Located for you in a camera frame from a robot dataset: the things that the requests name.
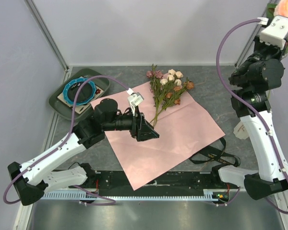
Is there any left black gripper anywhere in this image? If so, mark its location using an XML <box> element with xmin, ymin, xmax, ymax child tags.
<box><xmin>104</xmin><ymin>106</ymin><xmax>160</xmax><ymax>142</ymax></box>

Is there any purple flower bouquet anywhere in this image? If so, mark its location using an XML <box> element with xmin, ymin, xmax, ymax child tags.
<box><xmin>90</xmin><ymin>82</ymin><xmax>226</xmax><ymax>192</ymax></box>

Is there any orange dried flower spray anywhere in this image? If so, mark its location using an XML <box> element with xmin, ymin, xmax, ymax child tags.
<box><xmin>150</xmin><ymin>78</ymin><xmax>195</xmax><ymax>127</ymax></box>

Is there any cream rosebud spray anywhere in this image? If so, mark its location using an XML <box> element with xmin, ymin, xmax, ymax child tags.
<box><xmin>146</xmin><ymin>66</ymin><xmax>185</xmax><ymax>126</ymax></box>

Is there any black ribbon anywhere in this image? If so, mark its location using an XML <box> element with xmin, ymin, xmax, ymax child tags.
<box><xmin>189</xmin><ymin>138</ymin><xmax>241</xmax><ymax>167</ymax></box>

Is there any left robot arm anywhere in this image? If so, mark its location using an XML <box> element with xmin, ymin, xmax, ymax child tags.
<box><xmin>8</xmin><ymin>98</ymin><xmax>159</xmax><ymax>206</ymax></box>

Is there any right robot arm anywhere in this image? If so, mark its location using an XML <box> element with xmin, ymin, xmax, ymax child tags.
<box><xmin>210</xmin><ymin>35</ymin><xmax>288</xmax><ymax>200</ymax></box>

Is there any white ceramic vase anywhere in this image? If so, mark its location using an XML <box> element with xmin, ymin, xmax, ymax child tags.
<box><xmin>233</xmin><ymin>121</ymin><xmax>249</xmax><ymax>139</ymax></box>

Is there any blue rimmed black plate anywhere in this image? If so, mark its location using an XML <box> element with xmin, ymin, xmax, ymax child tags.
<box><xmin>61</xmin><ymin>77</ymin><xmax>97</xmax><ymax>106</ymax></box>

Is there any right aluminium frame post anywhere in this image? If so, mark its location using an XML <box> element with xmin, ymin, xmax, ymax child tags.
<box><xmin>234</xmin><ymin>0</ymin><xmax>279</xmax><ymax>68</ymax></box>

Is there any aluminium frame post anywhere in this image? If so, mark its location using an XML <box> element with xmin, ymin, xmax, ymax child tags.
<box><xmin>234</xmin><ymin>0</ymin><xmax>279</xmax><ymax>68</ymax></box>
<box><xmin>24</xmin><ymin>0</ymin><xmax>69</xmax><ymax>71</ymax></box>

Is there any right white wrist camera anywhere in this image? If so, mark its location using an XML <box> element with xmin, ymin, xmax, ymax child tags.
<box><xmin>258</xmin><ymin>15</ymin><xmax>288</xmax><ymax>50</ymax></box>

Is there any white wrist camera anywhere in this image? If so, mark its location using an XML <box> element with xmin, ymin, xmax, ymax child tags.
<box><xmin>258</xmin><ymin>15</ymin><xmax>288</xmax><ymax>50</ymax></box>
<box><xmin>126</xmin><ymin>88</ymin><xmax>144</xmax><ymax>116</ymax></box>

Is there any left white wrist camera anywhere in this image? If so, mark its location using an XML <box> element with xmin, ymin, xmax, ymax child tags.
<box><xmin>126</xmin><ymin>88</ymin><xmax>144</xmax><ymax>116</ymax></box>

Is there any aluminium front rail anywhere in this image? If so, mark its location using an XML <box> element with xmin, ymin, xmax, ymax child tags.
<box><xmin>24</xmin><ymin>171</ymin><xmax>285</xmax><ymax>192</ymax></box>

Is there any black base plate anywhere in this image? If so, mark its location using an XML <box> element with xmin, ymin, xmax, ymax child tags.
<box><xmin>80</xmin><ymin>171</ymin><xmax>238</xmax><ymax>196</ymax></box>

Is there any light blue cable duct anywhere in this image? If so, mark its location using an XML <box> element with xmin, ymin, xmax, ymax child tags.
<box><xmin>41</xmin><ymin>189</ymin><xmax>219</xmax><ymax>202</ymax></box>

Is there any left aluminium frame post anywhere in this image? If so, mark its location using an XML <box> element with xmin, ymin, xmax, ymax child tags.
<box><xmin>24</xmin><ymin>0</ymin><xmax>69</xmax><ymax>71</ymax></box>

